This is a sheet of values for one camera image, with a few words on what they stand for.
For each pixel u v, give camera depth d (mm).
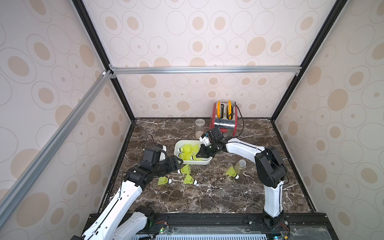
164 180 848
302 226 734
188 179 848
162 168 633
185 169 879
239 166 833
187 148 972
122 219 455
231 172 873
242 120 1054
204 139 876
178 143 994
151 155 556
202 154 801
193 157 919
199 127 1000
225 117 969
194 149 975
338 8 684
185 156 939
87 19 711
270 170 514
